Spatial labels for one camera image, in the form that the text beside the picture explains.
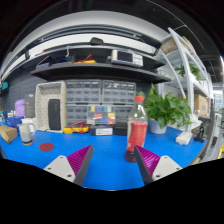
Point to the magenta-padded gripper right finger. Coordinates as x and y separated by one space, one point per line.
165 165

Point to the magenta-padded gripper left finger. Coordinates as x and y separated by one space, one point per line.
61 166

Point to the clear bottle with red drink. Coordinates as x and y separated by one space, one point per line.
136 128

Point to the flat round red coaster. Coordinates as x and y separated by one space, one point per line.
46 147

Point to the small white block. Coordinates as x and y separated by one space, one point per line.
184 138

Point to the yellow multimeter with red leads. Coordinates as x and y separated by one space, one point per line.
78 128

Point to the grey ceramic mug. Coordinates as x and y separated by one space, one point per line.
25 133

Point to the black stand device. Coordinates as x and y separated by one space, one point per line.
201 131

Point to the black rectangular speaker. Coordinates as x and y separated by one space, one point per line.
54 114

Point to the black box with white label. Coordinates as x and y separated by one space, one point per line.
103 131

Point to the green potted plant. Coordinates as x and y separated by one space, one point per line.
166 110

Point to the brown cardboard box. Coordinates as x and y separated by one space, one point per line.
7 133

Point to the drawer cabinet with coloured labels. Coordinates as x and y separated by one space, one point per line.
100 115

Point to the blue box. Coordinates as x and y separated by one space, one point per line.
13 121

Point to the dark grey box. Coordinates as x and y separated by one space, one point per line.
30 106

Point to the white pegboard bin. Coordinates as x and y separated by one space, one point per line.
42 100

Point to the purple plastic bag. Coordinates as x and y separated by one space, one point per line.
20 108

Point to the grey small-parts drawer cabinet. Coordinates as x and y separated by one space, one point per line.
118 92
83 91

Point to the white shelf unit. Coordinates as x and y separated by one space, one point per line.
190 83

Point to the teal object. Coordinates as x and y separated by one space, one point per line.
4 86

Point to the black shelf unit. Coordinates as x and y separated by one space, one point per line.
100 71

